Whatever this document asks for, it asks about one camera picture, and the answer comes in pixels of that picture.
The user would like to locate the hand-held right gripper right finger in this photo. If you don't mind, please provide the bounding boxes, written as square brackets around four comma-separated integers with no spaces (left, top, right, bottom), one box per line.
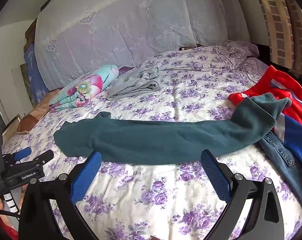
[200,149,284,240]

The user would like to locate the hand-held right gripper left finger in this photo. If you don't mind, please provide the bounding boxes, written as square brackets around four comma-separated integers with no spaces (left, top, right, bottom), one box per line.
[18,151,102,240]

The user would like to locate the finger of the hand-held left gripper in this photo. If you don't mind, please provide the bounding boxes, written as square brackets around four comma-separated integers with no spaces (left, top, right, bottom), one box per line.
[31,150,54,167]
[13,147,32,161]

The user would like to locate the teal fleece pants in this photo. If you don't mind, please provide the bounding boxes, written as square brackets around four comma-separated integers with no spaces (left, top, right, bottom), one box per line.
[53,92,293,167]

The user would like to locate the brown pillow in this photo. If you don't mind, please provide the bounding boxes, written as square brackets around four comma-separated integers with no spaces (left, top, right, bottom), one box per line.
[17,114,39,134]

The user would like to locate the bed with purple floral sheet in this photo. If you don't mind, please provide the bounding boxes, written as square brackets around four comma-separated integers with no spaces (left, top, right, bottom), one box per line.
[2,44,302,240]

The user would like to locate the person's red jacket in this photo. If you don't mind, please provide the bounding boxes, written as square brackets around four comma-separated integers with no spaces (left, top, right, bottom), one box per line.
[0,215,19,234]

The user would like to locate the tan blanket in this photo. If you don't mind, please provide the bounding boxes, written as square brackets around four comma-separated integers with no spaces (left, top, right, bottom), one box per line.
[31,89,64,118]

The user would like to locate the blue denim jeans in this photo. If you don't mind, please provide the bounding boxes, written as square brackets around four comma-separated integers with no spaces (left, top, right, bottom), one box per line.
[258,131,302,213]

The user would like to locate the marble pattern panel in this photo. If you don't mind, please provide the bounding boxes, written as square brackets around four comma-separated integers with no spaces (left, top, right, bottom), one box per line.
[20,64,33,101]

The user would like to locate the blue printed mattress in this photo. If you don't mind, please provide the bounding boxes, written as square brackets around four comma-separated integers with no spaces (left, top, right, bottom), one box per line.
[23,42,49,105]

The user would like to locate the folded floral blanket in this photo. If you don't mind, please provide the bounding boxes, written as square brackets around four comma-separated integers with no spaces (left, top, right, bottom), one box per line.
[49,64,120,111]

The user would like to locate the red white blue jacket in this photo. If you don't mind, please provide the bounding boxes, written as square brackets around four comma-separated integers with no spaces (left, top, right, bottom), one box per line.
[227,65,302,165]

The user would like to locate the folded grey cloth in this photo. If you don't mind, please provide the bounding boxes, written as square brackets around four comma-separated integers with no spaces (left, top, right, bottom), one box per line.
[106,66,161,101]

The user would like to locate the lilac patterned pillow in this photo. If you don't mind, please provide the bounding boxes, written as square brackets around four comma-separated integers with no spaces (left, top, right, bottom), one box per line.
[213,40,271,80]

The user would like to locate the white lace cover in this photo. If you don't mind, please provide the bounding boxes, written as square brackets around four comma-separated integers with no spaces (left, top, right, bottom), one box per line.
[35,0,241,90]

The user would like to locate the brick pattern curtain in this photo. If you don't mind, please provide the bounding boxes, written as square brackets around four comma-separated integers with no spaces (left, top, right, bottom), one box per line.
[251,0,302,75]

